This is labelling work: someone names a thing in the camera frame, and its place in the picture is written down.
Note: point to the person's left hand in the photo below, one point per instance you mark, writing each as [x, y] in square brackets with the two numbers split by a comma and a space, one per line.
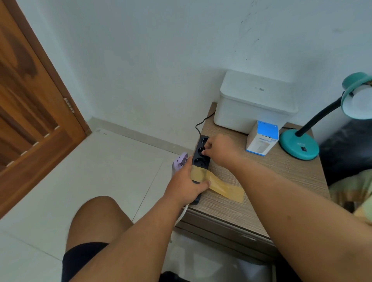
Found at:
[181, 186]

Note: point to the person's right hand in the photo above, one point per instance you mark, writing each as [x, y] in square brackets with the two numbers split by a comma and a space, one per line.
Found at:
[225, 149]

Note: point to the person's left thumb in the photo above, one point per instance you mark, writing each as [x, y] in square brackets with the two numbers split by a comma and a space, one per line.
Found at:
[202, 185]

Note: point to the person's right thumb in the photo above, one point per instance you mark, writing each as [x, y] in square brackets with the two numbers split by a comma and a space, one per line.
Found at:
[209, 153]

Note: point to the black power strip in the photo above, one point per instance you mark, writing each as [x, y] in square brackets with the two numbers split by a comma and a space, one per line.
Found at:
[200, 159]

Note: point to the brown packing tape strip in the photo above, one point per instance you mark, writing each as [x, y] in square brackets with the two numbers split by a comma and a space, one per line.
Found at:
[226, 190]

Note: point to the person's left forearm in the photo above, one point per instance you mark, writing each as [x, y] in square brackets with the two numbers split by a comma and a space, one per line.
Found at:
[136, 241]

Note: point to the person's right forearm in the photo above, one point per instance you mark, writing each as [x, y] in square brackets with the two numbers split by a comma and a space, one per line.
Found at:
[296, 220]

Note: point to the blue and white carton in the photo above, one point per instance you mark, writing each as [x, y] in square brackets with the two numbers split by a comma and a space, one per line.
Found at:
[261, 139]

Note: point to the white lidded storage box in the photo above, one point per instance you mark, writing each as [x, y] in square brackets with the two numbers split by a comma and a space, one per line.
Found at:
[250, 101]

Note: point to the wooden bedside cabinet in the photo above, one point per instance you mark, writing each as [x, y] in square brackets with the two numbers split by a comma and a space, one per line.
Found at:
[279, 174]

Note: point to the teal gooseneck desk lamp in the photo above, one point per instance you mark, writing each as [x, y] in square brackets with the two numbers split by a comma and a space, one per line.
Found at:
[299, 145]

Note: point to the person's left leg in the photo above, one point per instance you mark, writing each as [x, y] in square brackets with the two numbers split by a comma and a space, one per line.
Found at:
[96, 220]

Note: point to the dark bed mattress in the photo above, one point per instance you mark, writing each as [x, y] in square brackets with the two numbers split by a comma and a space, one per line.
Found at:
[343, 151]

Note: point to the black shorts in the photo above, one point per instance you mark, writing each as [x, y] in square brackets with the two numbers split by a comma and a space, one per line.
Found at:
[81, 261]

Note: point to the metal door hinge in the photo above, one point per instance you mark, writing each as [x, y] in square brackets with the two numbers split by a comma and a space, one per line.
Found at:
[69, 105]

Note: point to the yellow green patterned pillow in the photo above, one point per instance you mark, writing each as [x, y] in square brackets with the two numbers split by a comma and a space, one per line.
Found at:
[353, 191]

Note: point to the brown wooden door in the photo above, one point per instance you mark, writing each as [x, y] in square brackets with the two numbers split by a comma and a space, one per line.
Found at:
[32, 116]

